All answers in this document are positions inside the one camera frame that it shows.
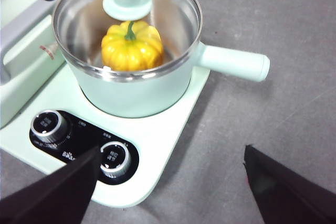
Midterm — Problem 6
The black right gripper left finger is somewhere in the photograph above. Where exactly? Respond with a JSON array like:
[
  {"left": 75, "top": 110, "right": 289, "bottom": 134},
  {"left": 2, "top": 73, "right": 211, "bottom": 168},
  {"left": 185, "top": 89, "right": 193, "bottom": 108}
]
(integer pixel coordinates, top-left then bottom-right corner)
[{"left": 0, "top": 145, "right": 103, "bottom": 224}]

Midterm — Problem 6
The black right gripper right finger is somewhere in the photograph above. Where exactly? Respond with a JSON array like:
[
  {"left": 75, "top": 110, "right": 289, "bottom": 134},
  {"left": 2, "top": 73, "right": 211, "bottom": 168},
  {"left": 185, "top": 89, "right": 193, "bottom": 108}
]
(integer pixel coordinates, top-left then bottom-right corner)
[{"left": 243, "top": 143, "right": 336, "bottom": 224}]

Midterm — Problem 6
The yellow toy pumpkin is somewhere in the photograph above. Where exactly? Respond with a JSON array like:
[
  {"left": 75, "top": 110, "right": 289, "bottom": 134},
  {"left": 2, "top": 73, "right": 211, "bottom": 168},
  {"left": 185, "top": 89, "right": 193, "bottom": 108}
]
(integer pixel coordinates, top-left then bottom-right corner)
[{"left": 100, "top": 20, "right": 164, "bottom": 72}]

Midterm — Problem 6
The silver control knob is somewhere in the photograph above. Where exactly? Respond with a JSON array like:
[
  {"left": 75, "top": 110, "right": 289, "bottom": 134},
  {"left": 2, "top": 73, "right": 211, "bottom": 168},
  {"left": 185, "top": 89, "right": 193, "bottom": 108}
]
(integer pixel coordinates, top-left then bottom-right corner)
[
  {"left": 29, "top": 109, "right": 70, "bottom": 145},
  {"left": 99, "top": 142, "right": 131, "bottom": 179}
]

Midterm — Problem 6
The mint green griddle cover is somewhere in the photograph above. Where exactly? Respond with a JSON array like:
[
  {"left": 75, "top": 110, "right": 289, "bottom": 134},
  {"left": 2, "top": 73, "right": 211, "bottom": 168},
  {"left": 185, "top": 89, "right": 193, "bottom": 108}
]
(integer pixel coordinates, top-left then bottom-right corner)
[{"left": 0, "top": 0, "right": 81, "bottom": 129}]

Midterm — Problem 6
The mint green breakfast machine base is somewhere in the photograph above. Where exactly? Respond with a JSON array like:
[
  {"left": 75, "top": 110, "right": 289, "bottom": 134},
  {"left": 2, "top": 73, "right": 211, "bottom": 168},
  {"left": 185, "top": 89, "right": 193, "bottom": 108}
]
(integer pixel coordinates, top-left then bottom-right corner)
[{"left": 0, "top": 62, "right": 212, "bottom": 208}]

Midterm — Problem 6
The mint green pot with handle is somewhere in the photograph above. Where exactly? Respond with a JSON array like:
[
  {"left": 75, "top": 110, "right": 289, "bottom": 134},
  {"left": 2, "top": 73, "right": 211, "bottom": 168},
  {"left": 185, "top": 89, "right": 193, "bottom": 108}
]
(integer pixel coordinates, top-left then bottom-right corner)
[{"left": 52, "top": 0, "right": 271, "bottom": 119}]

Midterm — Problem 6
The silver griddle cover handle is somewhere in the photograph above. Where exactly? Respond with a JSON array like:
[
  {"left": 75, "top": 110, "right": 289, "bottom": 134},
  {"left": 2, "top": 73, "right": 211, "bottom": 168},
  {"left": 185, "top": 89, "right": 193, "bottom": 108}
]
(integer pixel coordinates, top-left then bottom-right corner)
[{"left": 0, "top": 0, "right": 67, "bottom": 52}]

